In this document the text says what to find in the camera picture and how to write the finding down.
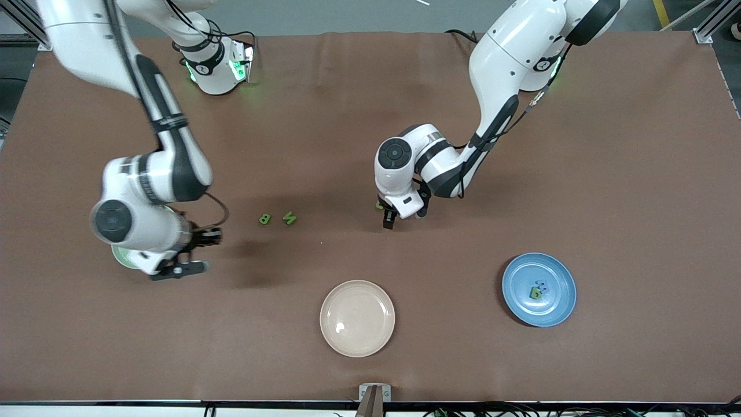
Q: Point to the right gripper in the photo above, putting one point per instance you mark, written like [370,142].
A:
[200,238]

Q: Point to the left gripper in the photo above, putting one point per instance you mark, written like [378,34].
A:
[422,207]

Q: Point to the green capital letter B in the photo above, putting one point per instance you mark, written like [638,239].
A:
[261,219]

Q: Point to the green capital letter N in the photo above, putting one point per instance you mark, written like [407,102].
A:
[289,219]

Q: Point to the green lowercase letter b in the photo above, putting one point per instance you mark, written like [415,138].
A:
[536,292]

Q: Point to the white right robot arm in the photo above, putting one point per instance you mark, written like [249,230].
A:
[75,29]

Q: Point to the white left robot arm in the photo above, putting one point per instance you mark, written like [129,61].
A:
[503,63]

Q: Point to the green plate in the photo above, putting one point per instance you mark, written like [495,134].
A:
[123,259]

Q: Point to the brown table cover mat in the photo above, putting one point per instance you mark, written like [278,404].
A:
[521,202]

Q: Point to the beige plate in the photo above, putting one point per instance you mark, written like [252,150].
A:
[359,324]

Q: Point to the blue plate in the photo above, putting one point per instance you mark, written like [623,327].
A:
[556,313]

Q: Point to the silver right base connector panel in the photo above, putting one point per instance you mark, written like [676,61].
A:
[243,63]

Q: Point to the metal camera pole bracket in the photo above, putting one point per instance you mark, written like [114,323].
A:
[386,394]

